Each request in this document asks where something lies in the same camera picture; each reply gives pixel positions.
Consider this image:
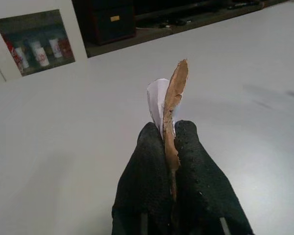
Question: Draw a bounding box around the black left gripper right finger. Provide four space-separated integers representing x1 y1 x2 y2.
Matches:
173 119 254 235

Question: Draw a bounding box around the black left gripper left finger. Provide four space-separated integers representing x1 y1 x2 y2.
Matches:
111 122 174 235

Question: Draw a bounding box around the white paper scrap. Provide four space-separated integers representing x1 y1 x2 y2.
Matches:
146 78 181 130

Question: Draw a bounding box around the torn brown cardboard scrap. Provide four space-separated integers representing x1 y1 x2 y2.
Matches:
161 58 190 223

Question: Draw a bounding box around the red can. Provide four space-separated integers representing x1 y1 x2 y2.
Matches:
58 38 73 59

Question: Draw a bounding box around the white cup red print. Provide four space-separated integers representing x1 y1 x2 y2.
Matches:
29 41 42 56
49 38 63 59
14 47 30 69
35 47 50 67

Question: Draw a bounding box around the black speaker box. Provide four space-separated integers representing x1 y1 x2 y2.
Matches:
82 0 137 46

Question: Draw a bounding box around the white cabinet with glass niche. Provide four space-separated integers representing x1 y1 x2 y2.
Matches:
0 0 89 83

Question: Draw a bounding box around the dark low shelf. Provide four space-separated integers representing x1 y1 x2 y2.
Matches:
84 0 289 59

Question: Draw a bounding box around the red and white tall cup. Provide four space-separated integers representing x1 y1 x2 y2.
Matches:
1 34 24 75

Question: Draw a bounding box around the white table black frame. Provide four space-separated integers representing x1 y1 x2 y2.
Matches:
0 2 294 235

